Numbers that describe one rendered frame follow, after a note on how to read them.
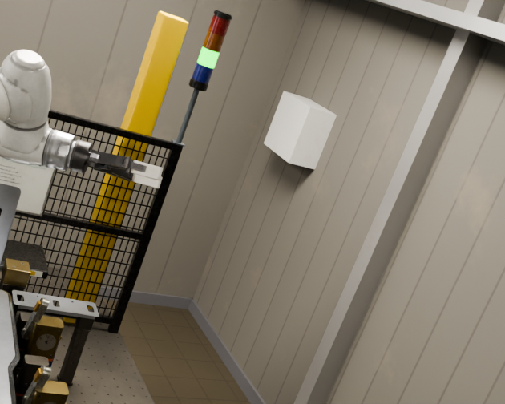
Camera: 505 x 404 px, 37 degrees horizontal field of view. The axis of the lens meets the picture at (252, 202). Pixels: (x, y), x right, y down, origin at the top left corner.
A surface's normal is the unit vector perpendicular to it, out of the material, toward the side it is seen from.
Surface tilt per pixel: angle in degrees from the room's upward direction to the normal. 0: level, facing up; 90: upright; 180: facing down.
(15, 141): 113
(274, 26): 90
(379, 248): 90
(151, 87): 90
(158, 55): 90
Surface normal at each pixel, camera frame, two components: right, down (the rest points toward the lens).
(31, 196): 0.34, 0.38
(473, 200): -0.84, -0.18
